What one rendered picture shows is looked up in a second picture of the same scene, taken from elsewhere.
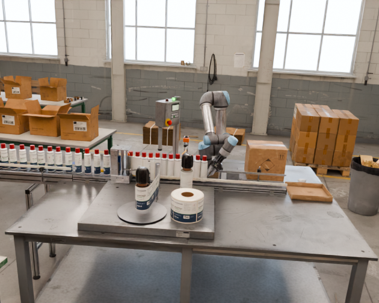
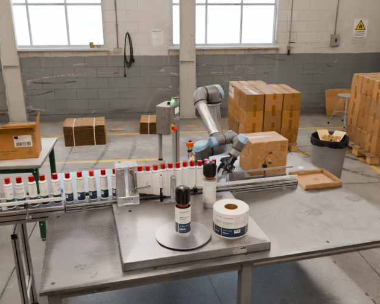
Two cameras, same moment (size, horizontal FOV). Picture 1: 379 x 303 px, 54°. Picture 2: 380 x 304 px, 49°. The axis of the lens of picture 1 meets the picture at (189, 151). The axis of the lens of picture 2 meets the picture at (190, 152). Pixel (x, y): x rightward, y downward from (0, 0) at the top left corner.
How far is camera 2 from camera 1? 87 cm
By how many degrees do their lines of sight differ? 17
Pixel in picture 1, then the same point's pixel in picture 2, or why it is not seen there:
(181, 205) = (232, 220)
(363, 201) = not seen: hidden behind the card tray
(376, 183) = (338, 156)
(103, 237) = (158, 272)
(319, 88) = (244, 62)
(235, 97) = (157, 79)
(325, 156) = not seen: hidden behind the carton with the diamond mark
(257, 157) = (260, 151)
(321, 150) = (268, 128)
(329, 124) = (274, 101)
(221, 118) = (216, 115)
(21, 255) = not seen: outside the picture
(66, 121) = (3, 137)
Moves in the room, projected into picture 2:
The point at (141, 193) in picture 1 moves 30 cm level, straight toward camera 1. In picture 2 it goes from (185, 215) to (211, 242)
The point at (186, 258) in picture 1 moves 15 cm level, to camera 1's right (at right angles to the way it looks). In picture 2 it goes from (247, 275) to (272, 269)
